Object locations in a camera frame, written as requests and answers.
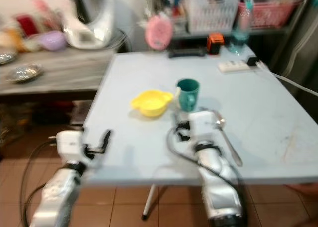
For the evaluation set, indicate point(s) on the orange and black device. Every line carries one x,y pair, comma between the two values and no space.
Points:
215,43

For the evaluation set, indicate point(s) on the small metal plate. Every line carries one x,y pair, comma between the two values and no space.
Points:
26,73

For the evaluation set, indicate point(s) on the purple plastic bowl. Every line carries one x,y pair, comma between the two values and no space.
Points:
52,40

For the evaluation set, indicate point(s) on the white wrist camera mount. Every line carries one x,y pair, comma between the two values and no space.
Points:
69,145
202,127

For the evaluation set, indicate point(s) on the teal water bottle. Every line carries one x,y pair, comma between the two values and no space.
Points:
240,36

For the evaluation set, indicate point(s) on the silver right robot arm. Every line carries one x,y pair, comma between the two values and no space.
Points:
221,187

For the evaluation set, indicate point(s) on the grey wooden side table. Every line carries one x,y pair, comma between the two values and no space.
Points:
64,75

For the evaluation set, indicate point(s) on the metal dish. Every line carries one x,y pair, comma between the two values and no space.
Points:
7,57

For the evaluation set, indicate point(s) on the metal shelf rack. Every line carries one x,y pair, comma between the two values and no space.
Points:
285,38

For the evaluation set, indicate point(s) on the pink plastic basket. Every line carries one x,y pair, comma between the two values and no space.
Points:
273,14

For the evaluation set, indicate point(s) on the white plastic basket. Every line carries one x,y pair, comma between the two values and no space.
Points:
212,11

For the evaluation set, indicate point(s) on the white kitchen appliance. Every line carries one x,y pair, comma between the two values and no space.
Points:
92,31

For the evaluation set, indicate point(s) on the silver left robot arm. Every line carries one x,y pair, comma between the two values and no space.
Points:
57,197

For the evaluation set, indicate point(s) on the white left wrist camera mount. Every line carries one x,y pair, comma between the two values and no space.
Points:
69,145

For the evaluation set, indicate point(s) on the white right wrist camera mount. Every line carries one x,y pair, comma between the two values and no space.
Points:
202,127

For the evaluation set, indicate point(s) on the yellow plastic bowl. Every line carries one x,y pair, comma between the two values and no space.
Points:
151,103

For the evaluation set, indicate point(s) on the white table leg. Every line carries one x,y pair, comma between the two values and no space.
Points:
149,202

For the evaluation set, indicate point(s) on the metal spoon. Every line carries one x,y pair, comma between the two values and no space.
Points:
228,142

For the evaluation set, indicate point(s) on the white power strip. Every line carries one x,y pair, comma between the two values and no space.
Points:
232,65

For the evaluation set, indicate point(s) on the flat black object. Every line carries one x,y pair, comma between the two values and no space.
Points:
187,52

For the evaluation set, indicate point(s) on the pink round object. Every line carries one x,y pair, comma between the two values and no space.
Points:
159,32

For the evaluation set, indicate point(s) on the black plug adapter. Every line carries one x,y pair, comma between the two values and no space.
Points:
252,61

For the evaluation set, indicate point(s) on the red container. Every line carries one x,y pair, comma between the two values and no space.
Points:
27,26

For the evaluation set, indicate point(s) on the teal mug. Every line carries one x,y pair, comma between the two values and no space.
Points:
189,94

